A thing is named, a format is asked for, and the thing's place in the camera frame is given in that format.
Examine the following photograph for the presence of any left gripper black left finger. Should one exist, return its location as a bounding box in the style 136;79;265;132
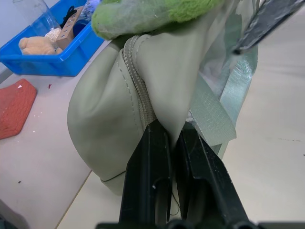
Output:
119;119;173;225

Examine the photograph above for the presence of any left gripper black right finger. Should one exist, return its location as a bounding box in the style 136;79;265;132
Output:
174;121;250;225

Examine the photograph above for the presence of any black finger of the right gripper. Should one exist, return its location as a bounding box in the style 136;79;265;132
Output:
233;0;305;55

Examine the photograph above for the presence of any pale green zip pouch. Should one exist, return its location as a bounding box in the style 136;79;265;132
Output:
67;0;259;197

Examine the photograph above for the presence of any tan plush bear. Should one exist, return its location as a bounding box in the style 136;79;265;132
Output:
18;36;63;56

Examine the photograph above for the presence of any red-orange textured pad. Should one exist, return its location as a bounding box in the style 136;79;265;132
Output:
0;78;38;140

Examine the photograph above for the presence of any blue plastic bin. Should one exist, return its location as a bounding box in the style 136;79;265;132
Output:
0;0;106;78

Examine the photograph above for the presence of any wooden block with holes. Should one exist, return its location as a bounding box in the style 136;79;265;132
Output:
55;5;84;50

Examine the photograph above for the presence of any white beads pile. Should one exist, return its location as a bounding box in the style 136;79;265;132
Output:
44;28;61;43

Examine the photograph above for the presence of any clear bottle with blue base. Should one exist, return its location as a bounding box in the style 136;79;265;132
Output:
73;0;99;37

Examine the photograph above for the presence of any clear plastic container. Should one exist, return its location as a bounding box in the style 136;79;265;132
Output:
12;0;61;39

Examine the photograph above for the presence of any green plush keychain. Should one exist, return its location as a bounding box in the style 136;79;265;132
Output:
91;0;226;40

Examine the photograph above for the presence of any black cord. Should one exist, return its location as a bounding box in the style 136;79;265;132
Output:
59;5;76;28

